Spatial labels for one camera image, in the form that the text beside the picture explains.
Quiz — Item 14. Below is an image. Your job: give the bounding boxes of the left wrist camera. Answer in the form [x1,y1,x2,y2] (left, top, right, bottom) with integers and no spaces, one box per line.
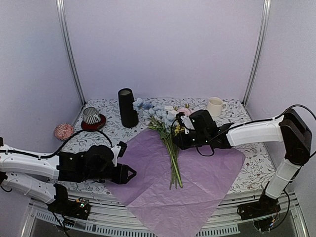
[111,141,127,167]

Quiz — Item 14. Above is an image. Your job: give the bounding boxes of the striped grey teacup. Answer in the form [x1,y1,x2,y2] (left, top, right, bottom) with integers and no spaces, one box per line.
[82,107,101,125]

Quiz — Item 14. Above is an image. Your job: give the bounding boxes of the red lacquer saucer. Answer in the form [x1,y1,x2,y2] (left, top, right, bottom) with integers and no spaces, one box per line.
[81,115,106,131]

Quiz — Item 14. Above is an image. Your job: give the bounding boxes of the blue poppy flower stem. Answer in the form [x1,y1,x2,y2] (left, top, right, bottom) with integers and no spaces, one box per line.
[132,98,158,130]

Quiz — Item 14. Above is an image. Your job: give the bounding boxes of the purple pink wrapping paper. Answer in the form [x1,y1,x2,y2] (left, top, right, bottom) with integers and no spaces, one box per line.
[106,129,245,237]

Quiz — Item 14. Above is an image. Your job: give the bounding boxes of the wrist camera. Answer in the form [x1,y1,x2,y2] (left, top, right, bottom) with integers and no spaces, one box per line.
[176,112,195,134]
[111,141,127,167]

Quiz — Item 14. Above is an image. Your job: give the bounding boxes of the aluminium frame post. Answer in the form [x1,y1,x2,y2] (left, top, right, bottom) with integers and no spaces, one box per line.
[242,0,271,107]
[56,0,86,106]

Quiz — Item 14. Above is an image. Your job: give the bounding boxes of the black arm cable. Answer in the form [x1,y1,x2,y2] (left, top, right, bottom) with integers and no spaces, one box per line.
[0,129,113,158]
[281,104,316,158]

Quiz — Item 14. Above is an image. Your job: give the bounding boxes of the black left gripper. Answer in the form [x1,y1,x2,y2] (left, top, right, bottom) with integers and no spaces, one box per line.
[84,163,137,184]

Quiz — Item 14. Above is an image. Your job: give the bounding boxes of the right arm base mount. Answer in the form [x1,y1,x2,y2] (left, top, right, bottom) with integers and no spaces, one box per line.
[237,193,281,232]

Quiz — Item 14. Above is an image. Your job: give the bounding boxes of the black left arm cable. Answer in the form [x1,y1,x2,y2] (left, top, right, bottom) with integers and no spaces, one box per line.
[0,129,113,158]

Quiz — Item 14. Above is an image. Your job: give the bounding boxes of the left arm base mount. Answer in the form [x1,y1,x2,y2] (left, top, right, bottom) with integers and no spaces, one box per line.
[47,183,91,220]

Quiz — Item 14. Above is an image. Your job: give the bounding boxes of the black tapered vase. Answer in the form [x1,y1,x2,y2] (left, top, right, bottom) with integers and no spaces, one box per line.
[118,88,139,128]

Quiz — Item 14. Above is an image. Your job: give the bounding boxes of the left aluminium frame post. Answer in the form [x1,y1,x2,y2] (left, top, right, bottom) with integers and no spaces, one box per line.
[56,0,86,106]

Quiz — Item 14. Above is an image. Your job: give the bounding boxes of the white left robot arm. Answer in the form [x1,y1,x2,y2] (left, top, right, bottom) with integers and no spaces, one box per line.
[0,142,137,214]

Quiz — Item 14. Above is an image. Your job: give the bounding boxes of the white rose flower stem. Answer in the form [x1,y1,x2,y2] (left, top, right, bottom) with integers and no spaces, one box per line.
[164,105,178,117]

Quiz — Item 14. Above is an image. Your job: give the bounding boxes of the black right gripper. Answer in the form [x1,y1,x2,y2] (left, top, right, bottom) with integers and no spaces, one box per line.
[172,131,209,150]

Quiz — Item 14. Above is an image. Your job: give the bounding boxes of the light blue flower stem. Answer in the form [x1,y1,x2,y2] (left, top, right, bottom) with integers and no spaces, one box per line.
[154,106,183,189]

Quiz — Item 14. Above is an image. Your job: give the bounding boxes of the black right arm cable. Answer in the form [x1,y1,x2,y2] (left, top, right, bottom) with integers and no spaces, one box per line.
[281,104,316,158]

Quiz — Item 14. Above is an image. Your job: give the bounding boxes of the pink rose flower stem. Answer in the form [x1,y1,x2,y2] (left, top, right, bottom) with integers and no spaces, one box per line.
[177,103,194,116]

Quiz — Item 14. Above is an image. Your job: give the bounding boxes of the right aluminium frame post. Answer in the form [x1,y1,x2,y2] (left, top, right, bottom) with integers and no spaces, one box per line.
[242,0,271,107]

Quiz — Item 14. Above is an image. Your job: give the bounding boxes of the aluminium front rail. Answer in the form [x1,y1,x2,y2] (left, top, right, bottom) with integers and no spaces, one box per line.
[21,190,312,237]

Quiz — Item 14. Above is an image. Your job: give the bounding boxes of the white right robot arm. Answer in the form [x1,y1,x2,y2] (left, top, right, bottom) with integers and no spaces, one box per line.
[172,108,313,215]

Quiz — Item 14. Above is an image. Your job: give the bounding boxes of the floral patterned tablecloth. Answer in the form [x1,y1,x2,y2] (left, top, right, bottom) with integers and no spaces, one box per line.
[60,98,275,195]

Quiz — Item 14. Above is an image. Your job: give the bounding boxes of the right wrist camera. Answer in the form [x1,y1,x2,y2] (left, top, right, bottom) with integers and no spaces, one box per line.
[176,112,195,134]

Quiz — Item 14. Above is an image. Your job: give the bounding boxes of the cream ceramic mug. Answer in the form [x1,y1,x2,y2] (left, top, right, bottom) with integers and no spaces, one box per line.
[206,97,228,117]

